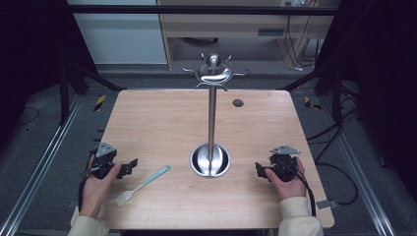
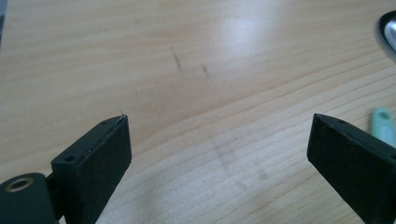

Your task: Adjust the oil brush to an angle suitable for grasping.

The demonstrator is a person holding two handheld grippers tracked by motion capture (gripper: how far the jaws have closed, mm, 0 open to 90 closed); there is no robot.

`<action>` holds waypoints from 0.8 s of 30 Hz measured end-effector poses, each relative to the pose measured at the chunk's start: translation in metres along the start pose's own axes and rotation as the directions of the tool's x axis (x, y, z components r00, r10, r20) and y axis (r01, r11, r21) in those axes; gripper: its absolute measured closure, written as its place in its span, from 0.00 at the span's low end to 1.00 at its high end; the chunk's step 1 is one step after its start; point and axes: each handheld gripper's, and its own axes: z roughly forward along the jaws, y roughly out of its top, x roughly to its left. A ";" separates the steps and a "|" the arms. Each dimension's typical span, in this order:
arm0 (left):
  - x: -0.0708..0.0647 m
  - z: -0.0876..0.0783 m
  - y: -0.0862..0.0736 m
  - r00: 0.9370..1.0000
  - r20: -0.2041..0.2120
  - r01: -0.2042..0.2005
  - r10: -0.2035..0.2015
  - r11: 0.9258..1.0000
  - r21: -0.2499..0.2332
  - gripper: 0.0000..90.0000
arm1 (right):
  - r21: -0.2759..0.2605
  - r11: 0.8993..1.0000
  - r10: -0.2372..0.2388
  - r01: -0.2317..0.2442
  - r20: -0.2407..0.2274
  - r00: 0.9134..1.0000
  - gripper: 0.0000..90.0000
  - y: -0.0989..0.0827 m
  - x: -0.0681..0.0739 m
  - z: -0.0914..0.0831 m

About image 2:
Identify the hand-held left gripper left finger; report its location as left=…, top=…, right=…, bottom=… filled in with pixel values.
left=50, top=114, right=133, bottom=224

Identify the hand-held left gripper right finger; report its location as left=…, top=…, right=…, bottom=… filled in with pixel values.
left=306, top=113, right=396, bottom=224

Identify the mint green plastic handle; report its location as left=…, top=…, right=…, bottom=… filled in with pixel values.
left=369, top=107, right=396, bottom=148

